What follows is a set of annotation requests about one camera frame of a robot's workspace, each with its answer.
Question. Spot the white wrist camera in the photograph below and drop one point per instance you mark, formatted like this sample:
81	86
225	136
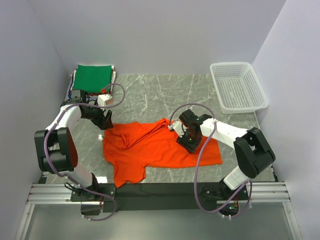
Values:
104	99
177	127

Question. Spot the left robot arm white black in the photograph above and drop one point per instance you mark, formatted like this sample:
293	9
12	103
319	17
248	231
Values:
56	150

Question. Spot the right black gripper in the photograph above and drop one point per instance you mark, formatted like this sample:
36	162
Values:
190	147

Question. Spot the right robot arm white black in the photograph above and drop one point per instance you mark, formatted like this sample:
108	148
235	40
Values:
252	150

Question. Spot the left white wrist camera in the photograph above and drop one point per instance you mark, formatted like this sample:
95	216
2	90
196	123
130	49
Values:
104	99

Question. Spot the orange t shirt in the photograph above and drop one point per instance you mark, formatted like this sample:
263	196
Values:
131	147

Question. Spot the stack of folded shirts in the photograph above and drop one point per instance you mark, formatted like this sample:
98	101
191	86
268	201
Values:
104	90

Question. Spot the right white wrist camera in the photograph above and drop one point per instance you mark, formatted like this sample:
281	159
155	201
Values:
177	127

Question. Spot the green folded t shirt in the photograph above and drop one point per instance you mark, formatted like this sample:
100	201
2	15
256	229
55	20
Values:
92	79

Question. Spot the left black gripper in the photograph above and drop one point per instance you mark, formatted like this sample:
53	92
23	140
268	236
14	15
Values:
103	122

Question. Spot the black base bar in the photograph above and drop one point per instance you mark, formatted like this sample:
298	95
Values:
151	196

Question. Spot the white plastic basket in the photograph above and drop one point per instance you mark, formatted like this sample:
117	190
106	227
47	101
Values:
238	87

